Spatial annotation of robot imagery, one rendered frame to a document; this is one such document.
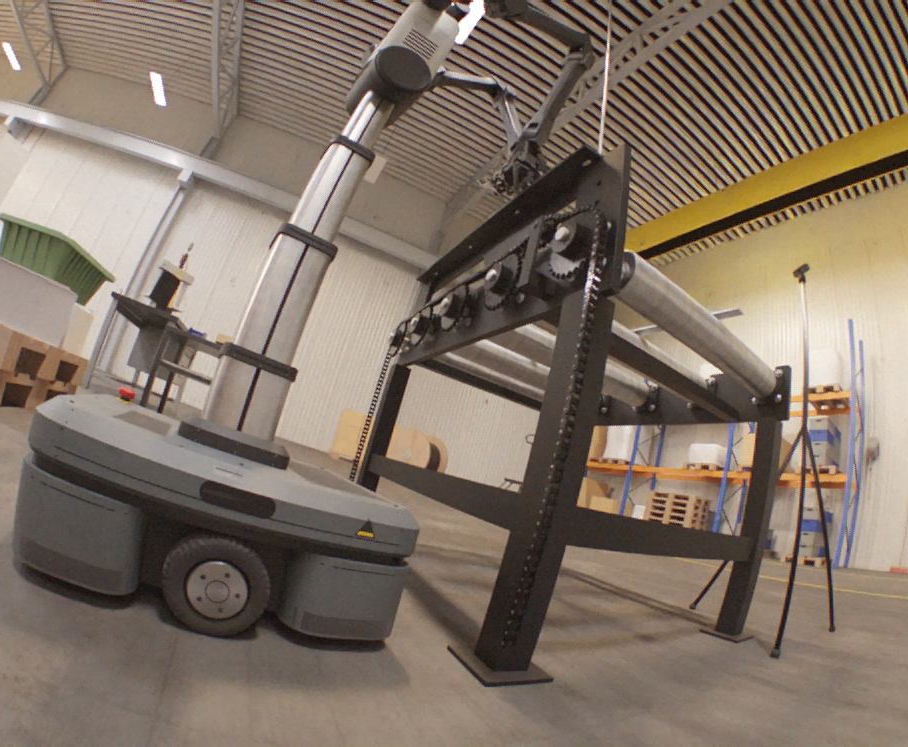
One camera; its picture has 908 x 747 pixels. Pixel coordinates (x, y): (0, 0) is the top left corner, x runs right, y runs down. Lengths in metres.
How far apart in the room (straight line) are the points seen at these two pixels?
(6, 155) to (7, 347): 2.49
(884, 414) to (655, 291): 9.15
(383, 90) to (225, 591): 1.07
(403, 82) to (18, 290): 1.63
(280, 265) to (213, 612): 0.60
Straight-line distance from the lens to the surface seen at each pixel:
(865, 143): 8.37
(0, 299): 2.05
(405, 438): 8.04
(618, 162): 1.06
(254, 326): 0.80
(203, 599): 0.65
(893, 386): 10.10
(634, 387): 1.79
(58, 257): 2.91
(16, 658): 0.55
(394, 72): 1.12
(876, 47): 9.97
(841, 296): 11.18
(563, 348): 0.82
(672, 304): 1.05
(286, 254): 0.84
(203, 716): 0.53
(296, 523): 0.63
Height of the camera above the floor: 0.34
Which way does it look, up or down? 13 degrees up
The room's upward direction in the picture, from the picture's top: 16 degrees clockwise
